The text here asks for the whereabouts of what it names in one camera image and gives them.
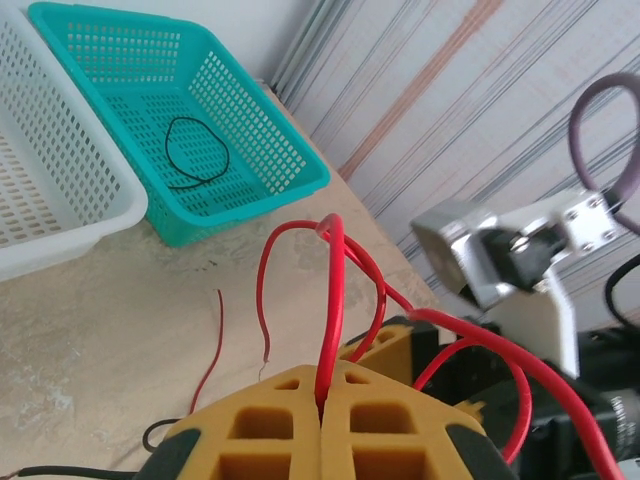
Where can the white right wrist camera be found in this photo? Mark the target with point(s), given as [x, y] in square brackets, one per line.
[550, 300]

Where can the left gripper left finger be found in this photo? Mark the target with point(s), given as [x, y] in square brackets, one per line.
[265, 450]

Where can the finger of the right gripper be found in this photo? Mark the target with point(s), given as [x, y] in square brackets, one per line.
[397, 350]
[470, 411]

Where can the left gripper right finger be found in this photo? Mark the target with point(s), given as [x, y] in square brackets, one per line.
[400, 450]

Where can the aluminium enclosure frame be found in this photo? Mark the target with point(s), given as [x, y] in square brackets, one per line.
[295, 50]

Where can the white plastic basket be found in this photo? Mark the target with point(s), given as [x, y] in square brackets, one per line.
[60, 150]

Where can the teal plastic basket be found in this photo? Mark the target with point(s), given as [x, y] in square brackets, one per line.
[280, 165]

